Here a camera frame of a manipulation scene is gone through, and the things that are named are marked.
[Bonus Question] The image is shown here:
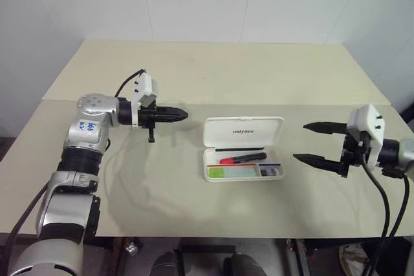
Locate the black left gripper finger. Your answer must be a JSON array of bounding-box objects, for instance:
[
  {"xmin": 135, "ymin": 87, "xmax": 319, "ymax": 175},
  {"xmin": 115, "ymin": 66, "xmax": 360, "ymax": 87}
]
[
  {"xmin": 156, "ymin": 114, "xmax": 188, "ymax": 123},
  {"xmin": 156, "ymin": 106, "xmax": 189, "ymax": 116}
]

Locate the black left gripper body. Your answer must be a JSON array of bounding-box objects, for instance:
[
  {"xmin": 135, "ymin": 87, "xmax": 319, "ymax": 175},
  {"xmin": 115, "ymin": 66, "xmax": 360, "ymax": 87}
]
[{"xmin": 138, "ymin": 103, "xmax": 162, "ymax": 144}]

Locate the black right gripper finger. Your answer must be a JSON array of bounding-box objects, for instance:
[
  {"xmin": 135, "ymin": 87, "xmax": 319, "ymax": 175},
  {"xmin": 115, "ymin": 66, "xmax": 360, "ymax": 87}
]
[
  {"xmin": 302, "ymin": 122, "xmax": 349, "ymax": 135},
  {"xmin": 292, "ymin": 153, "xmax": 344, "ymax": 175}
]

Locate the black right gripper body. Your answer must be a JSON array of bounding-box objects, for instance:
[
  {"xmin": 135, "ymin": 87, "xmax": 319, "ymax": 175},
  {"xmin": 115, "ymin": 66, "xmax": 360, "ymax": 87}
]
[{"xmin": 338, "ymin": 129, "xmax": 372, "ymax": 179}]

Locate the black marker with red cap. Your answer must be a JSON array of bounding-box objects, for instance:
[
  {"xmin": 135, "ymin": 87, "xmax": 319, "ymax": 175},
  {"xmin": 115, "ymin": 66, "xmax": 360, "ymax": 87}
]
[{"xmin": 219, "ymin": 152, "xmax": 268, "ymax": 165}]

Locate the white plastic pencil case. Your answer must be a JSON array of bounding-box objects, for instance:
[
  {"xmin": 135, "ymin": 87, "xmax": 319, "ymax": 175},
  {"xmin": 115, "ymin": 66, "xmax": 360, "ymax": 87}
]
[{"xmin": 202, "ymin": 116, "xmax": 286, "ymax": 182}]

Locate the crumpled white bag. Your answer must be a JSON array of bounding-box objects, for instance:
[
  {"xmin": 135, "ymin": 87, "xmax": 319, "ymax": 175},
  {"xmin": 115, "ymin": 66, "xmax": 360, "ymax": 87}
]
[{"xmin": 338, "ymin": 244, "xmax": 370, "ymax": 273}]

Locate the dark rounded shape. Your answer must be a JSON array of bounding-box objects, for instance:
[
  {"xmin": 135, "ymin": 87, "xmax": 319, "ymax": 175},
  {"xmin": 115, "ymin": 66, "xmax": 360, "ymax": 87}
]
[
  {"xmin": 153, "ymin": 249, "xmax": 186, "ymax": 276},
  {"xmin": 223, "ymin": 253, "xmax": 263, "ymax": 276}
]

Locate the small shiny metal part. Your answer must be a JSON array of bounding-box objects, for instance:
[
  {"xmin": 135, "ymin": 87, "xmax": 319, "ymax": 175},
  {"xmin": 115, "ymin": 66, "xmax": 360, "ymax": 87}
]
[{"xmin": 127, "ymin": 240, "xmax": 144, "ymax": 255}]

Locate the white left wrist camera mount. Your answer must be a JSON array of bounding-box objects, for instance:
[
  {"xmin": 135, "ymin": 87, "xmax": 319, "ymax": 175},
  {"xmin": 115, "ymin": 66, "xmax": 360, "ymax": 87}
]
[{"xmin": 130, "ymin": 72, "xmax": 160, "ymax": 130}]

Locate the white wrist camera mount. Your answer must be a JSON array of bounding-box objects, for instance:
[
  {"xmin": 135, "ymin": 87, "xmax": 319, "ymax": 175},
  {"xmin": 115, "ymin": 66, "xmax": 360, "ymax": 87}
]
[
  {"xmin": 347, "ymin": 103, "xmax": 386, "ymax": 169},
  {"xmin": 130, "ymin": 72, "xmax": 160, "ymax": 130}
]

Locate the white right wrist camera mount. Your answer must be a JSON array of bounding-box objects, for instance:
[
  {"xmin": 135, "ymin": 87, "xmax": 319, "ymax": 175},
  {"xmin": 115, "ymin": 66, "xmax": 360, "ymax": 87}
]
[{"xmin": 347, "ymin": 103, "xmax": 386, "ymax": 169}]

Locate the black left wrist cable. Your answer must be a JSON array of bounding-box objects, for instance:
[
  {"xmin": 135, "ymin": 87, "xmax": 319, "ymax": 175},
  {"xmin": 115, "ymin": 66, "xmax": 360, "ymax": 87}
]
[{"xmin": 114, "ymin": 69, "xmax": 146, "ymax": 99}]

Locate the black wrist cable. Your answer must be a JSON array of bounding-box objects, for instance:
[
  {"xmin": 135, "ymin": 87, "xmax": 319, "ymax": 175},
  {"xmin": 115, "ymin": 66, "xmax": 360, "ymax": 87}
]
[
  {"xmin": 114, "ymin": 69, "xmax": 146, "ymax": 99},
  {"xmin": 360, "ymin": 153, "xmax": 390, "ymax": 276}
]

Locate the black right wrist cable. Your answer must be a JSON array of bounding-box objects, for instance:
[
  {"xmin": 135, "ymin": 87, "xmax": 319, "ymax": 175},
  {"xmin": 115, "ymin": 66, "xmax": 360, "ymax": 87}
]
[{"xmin": 360, "ymin": 153, "xmax": 390, "ymax": 276}]

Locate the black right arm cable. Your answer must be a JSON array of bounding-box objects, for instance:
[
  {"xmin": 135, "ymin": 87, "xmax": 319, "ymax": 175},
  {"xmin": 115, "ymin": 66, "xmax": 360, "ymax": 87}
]
[{"xmin": 381, "ymin": 166, "xmax": 410, "ymax": 276}]

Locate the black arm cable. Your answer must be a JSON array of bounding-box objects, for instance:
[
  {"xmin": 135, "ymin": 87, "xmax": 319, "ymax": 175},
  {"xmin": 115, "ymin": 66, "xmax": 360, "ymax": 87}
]
[
  {"xmin": 0, "ymin": 185, "xmax": 51, "ymax": 276},
  {"xmin": 381, "ymin": 166, "xmax": 410, "ymax": 276}
]

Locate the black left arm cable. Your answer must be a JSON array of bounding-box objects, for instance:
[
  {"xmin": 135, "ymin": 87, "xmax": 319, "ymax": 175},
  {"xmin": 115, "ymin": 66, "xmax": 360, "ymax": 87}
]
[{"xmin": 0, "ymin": 185, "xmax": 51, "ymax": 276}]

